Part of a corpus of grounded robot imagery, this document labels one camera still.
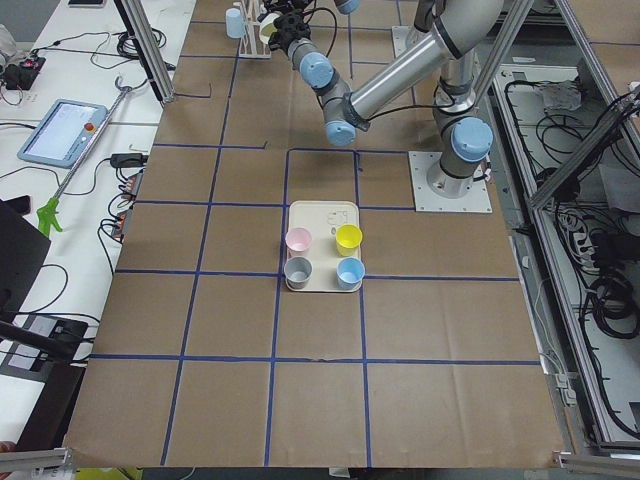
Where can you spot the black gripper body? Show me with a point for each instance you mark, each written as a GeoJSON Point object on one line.
{"type": "Point", "coordinates": [288, 33]}

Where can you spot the pale green cup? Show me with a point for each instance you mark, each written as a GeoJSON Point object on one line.
{"type": "Point", "coordinates": [267, 27]}

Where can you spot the light blue cup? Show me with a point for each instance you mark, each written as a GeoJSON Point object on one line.
{"type": "Point", "coordinates": [235, 23]}
{"type": "Point", "coordinates": [350, 272]}

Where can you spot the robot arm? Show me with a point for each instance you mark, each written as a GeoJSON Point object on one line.
{"type": "Point", "coordinates": [350, 5]}
{"type": "Point", "coordinates": [442, 40]}

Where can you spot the pink cup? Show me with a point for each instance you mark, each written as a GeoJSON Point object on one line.
{"type": "Point", "coordinates": [298, 242]}

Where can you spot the yellow cup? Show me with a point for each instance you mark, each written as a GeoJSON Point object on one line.
{"type": "Point", "coordinates": [348, 239]}

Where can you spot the grey cup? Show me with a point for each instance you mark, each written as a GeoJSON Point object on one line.
{"type": "Point", "coordinates": [298, 271]}

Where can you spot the cream plastic tray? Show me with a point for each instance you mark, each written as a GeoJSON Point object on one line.
{"type": "Point", "coordinates": [322, 219]}

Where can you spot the blue teach pendant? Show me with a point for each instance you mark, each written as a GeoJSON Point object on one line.
{"type": "Point", "coordinates": [63, 133]}

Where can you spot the white wire cup rack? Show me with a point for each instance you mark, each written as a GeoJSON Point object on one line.
{"type": "Point", "coordinates": [250, 46]}

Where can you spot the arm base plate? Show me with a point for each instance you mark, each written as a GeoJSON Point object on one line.
{"type": "Point", "coordinates": [405, 42]}
{"type": "Point", "coordinates": [436, 192]}

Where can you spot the aluminium frame post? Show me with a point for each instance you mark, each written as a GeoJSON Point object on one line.
{"type": "Point", "coordinates": [138, 27]}

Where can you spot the green handled reacher grabber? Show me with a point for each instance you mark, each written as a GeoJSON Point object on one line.
{"type": "Point", "coordinates": [47, 214]}

